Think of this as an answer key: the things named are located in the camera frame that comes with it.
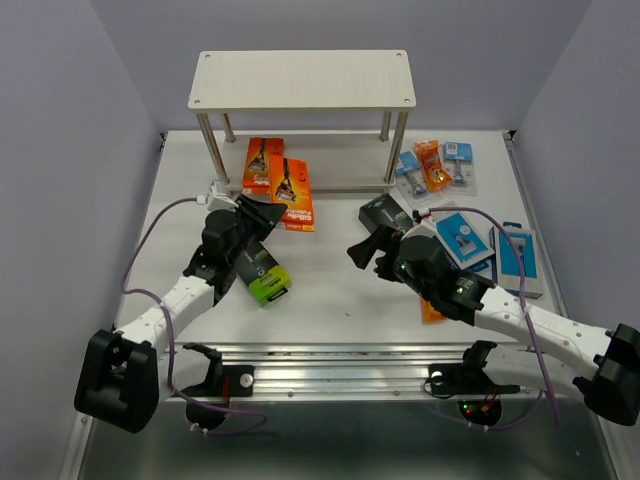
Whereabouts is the aluminium rail frame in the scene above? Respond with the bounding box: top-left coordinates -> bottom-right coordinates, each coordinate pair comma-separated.
82,130 -> 612,401

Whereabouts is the purple cable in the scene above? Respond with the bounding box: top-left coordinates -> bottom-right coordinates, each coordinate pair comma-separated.
424,205 -> 561,432
122,197 -> 269,436

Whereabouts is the orange razor bag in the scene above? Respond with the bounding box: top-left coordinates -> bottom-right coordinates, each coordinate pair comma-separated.
414,140 -> 452,192
421,300 -> 447,325

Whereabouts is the orange razor box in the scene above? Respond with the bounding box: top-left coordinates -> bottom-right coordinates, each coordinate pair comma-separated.
242,137 -> 285,195
269,156 -> 315,232

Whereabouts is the white two-tier shelf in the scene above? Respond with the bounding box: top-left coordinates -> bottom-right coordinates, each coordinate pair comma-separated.
188,50 -> 417,193

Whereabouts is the blue razor pack middle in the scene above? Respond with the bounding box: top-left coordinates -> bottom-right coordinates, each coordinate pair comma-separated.
431,202 -> 495,279

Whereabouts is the blue blister razor pack right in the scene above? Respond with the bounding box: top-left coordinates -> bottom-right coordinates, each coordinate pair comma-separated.
442,142 -> 477,196

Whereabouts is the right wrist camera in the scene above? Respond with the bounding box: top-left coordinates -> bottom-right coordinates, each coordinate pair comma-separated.
411,210 -> 437,238

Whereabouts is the orange razor bag bottom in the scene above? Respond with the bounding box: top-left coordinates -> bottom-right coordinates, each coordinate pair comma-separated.
421,300 -> 447,325

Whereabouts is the blue blister razor pack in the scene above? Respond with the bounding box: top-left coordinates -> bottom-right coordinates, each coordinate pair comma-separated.
442,142 -> 477,196
395,151 -> 442,210

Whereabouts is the blue blister razor pack left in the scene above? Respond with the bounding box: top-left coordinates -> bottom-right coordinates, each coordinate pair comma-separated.
395,151 -> 442,210

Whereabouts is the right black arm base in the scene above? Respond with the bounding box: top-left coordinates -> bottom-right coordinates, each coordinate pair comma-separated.
422,340 -> 520,399

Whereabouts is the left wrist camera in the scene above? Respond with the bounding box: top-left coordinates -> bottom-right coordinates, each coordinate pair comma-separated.
196,180 -> 238,212

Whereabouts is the black green razor box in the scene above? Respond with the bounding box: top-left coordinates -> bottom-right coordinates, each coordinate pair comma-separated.
235,242 -> 292,307
358,193 -> 414,234

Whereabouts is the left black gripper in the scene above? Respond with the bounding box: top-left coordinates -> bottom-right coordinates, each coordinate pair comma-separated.
227,194 -> 287,265

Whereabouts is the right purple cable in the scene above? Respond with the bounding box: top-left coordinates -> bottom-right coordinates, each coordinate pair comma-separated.
424,205 -> 561,432

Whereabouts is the orange razor bag top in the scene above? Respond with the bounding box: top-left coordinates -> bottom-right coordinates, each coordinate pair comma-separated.
414,140 -> 452,192

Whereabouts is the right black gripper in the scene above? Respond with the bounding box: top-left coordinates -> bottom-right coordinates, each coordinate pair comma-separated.
347,222 -> 433,301

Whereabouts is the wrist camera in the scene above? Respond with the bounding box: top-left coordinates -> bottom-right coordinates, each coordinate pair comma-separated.
411,210 -> 437,238
196,180 -> 238,212

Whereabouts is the blue razor pack far right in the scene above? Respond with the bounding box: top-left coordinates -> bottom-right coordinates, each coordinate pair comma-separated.
490,222 -> 543,299

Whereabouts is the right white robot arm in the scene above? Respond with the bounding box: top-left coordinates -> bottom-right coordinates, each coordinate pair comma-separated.
347,225 -> 639,426

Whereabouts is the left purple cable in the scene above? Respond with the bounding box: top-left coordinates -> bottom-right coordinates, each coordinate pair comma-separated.
122,197 -> 269,436

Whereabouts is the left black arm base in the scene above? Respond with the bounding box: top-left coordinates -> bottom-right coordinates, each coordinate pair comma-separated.
174,342 -> 255,399

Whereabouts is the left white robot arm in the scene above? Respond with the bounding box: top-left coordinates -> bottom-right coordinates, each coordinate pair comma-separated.
74,195 -> 287,435

